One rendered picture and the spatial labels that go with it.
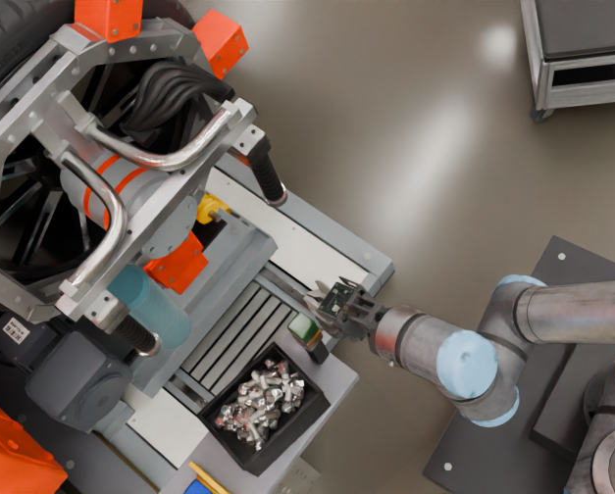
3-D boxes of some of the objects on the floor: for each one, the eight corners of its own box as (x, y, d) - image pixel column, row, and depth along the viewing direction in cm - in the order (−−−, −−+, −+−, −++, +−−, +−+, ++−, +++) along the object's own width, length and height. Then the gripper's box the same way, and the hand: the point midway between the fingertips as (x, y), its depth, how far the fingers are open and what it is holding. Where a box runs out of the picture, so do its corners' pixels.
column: (289, 448, 202) (248, 415, 164) (321, 473, 198) (285, 445, 161) (264, 481, 200) (217, 454, 162) (294, 508, 196) (253, 486, 158)
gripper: (393, 290, 125) (303, 254, 140) (361, 339, 123) (273, 297, 138) (417, 318, 130) (328, 280, 146) (386, 365, 128) (299, 321, 143)
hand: (314, 299), depth 143 cm, fingers closed
